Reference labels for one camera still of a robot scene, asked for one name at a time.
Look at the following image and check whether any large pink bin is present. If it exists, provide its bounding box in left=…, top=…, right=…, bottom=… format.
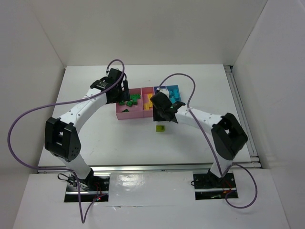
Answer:
left=116, top=88, right=144, bottom=120

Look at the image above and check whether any light blue bin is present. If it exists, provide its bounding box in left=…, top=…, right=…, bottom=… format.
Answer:
left=166, top=85, right=182, bottom=104

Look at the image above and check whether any aluminium right rail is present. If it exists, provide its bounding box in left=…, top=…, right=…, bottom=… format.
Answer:
left=224, top=65, right=262, bottom=168

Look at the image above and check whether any dark green square lego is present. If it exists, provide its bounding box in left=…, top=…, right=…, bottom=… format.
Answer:
left=126, top=101, right=133, bottom=107

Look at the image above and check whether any small pink bin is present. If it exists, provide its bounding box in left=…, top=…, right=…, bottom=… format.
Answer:
left=141, top=87, right=154, bottom=118

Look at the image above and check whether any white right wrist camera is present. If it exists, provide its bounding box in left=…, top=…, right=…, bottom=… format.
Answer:
left=156, top=88, right=170, bottom=97

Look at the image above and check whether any yellow long lego plate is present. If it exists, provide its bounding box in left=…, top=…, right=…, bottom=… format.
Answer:
left=147, top=94, right=153, bottom=107

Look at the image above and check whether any dark green long lego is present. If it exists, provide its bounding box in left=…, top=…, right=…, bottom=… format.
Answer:
left=130, top=94, right=141, bottom=100

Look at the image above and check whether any lime stacked lego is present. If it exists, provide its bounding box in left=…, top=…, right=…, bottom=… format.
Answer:
left=156, top=125, right=165, bottom=132

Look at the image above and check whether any yellow short lego brick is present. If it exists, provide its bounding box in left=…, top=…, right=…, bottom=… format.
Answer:
left=143, top=103, right=152, bottom=111

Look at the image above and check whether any aluminium rail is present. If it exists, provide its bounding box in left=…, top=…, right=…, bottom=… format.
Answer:
left=38, top=162, right=215, bottom=174
left=224, top=65, right=262, bottom=168

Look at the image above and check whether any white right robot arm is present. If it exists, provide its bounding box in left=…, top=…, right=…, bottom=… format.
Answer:
left=150, top=92, right=248, bottom=179

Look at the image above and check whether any small cyan lego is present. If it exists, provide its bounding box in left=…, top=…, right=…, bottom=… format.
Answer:
left=173, top=89, right=180, bottom=99

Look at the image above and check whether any dark blue bin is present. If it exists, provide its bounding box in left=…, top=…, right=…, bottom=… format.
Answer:
left=154, top=86, right=166, bottom=94

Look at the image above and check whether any aluminium front rail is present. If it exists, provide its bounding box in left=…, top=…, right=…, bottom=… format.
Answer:
left=38, top=162, right=215, bottom=174

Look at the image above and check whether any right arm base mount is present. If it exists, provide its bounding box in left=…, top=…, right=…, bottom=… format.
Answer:
left=190, top=170, right=239, bottom=200

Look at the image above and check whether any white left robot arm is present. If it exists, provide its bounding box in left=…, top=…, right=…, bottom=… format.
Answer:
left=45, top=68, right=130, bottom=186

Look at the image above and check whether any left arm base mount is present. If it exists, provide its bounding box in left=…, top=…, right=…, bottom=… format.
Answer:
left=57, top=173, right=110, bottom=203

